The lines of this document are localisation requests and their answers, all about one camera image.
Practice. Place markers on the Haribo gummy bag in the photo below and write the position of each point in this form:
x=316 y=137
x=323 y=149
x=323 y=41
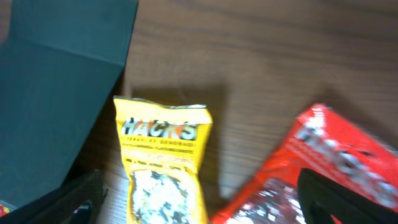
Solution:
x=4 y=210

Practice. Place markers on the red Hacks candy bag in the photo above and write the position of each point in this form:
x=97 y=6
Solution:
x=327 y=143

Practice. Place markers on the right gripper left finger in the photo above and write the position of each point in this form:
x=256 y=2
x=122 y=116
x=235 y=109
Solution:
x=78 y=201

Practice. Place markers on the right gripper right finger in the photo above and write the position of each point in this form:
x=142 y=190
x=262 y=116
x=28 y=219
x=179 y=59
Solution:
x=322 y=200

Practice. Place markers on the yellow Hacks candy bag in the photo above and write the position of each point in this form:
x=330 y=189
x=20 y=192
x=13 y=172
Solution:
x=162 y=148

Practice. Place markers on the dark green open box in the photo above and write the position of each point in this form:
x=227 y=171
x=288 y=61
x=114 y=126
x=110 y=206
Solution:
x=59 y=64

